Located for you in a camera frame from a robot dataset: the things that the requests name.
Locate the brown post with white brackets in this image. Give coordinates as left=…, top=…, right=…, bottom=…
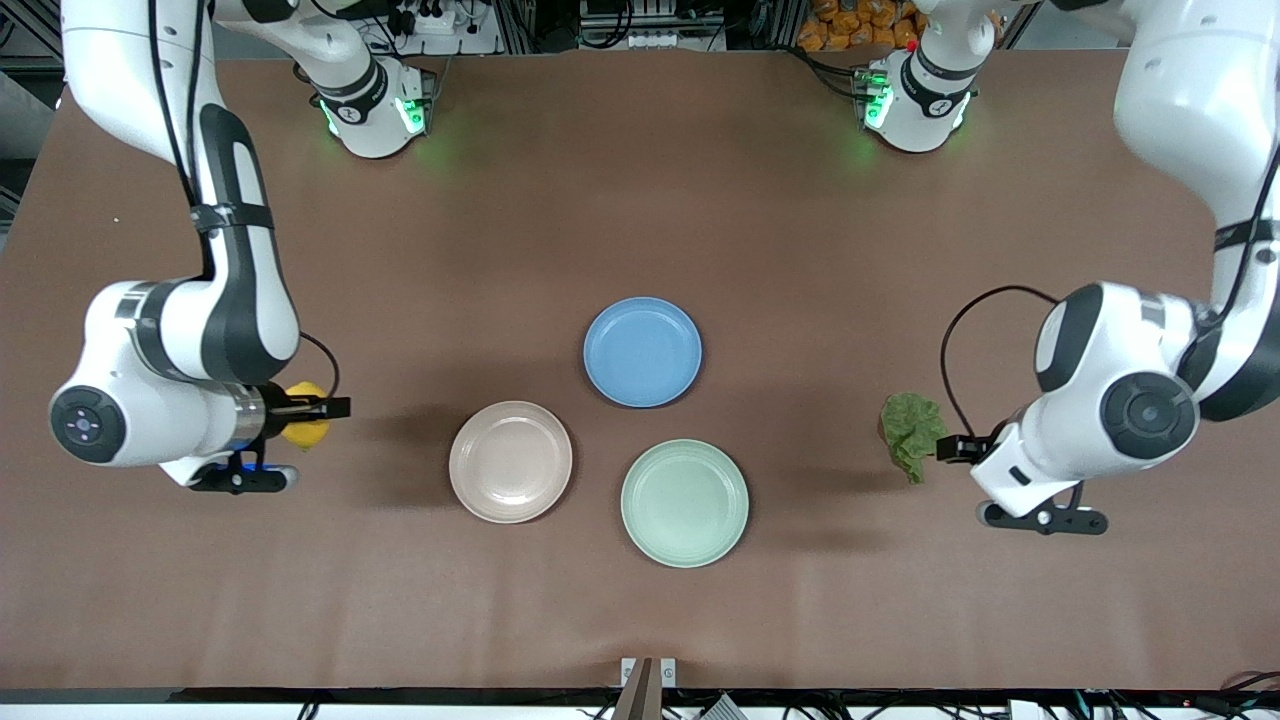
left=612, top=657, right=678, bottom=720

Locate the bag of oranges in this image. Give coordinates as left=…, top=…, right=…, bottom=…
left=797, top=0, right=926, bottom=52

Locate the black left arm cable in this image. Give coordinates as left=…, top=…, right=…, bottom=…
left=939, top=140, right=1280, bottom=442

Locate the yellow lemon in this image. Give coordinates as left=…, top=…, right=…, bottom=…
left=281, top=381, right=332, bottom=449

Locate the light green plate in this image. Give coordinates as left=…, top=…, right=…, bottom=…
left=620, top=438, right=750, bottom=569

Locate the blue plate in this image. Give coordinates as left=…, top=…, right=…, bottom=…
left=583, top=296, right=703, bottom=409

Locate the beige plate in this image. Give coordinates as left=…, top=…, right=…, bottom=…
left=448, top=400, right=574, bottom=524

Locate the white power strip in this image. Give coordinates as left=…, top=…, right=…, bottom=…
left=395, top=0, right=501, bottom=56

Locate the green lettuce leaf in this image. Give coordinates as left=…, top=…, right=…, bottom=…
left=878, top=392, right=949, bottom=485

